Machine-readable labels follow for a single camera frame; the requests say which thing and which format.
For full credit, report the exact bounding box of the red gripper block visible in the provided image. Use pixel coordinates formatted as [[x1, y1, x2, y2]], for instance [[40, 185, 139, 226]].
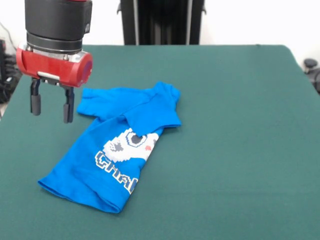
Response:
[[15, 43, 94, 124]]

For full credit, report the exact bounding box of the blue shirt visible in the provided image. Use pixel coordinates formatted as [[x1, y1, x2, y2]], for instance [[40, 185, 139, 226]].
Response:
[[37, 81, 182, 214]]

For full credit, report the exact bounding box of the dark green table cloth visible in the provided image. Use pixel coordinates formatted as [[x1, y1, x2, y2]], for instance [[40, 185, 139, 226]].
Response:
[[0, 44, 320, 240]]

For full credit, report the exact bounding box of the grey stand foot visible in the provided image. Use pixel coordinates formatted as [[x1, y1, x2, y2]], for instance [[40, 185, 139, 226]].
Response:
[[302, 58, 320, 95]]

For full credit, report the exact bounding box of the black cable pile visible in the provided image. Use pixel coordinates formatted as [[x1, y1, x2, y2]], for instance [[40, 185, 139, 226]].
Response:
[[0, 38, 23, 105]]

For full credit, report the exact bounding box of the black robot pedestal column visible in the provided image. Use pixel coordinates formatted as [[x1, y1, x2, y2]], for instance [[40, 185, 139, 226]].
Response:
[[116, 0, 207, 46]]

